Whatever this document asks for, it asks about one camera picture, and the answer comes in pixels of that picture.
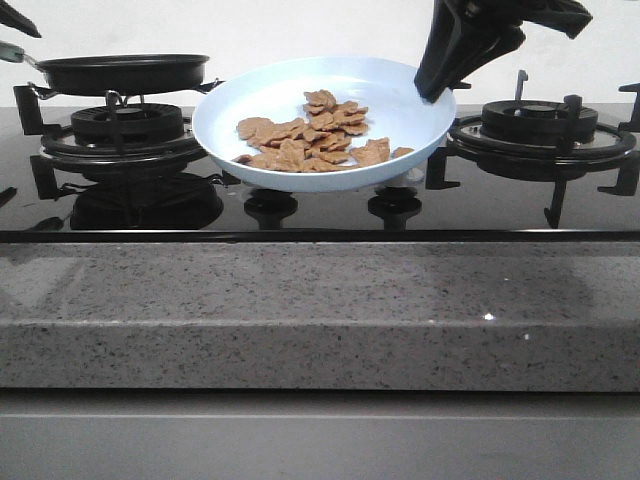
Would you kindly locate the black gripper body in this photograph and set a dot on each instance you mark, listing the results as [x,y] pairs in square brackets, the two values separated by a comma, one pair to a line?
[567,17]

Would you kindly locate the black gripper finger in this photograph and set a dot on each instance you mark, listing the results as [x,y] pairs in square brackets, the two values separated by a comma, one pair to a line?
[12,18]
[452,43]
[484,50]

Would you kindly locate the light blue plate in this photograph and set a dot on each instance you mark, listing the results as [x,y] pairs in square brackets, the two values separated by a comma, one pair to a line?
[395,111]

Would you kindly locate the black frying pan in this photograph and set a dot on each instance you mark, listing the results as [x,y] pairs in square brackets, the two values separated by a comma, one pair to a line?
[135,74]

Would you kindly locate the brown meat pieces pile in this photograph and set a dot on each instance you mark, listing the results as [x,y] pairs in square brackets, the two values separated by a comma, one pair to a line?
[319,142]

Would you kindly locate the right black burner grate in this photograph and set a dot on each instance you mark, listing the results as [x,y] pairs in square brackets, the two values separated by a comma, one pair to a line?
[541,141]

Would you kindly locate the black burner grate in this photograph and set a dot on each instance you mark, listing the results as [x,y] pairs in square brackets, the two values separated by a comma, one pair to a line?
[541,141]
[138,140]

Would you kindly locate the black glass stove top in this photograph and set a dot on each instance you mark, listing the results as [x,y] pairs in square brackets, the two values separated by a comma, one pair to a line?
[457,200]

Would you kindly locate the left black burner grate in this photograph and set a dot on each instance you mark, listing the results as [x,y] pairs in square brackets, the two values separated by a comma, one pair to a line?
[138,140]

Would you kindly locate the silver right stove knob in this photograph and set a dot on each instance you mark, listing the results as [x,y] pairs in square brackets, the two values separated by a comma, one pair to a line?
[409,179]

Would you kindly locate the grey cabinet drawer front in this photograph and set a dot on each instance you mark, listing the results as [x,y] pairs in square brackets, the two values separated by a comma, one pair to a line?
[136,435]

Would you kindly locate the wire pan support rack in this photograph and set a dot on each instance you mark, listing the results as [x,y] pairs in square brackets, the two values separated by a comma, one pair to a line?
[120,98]

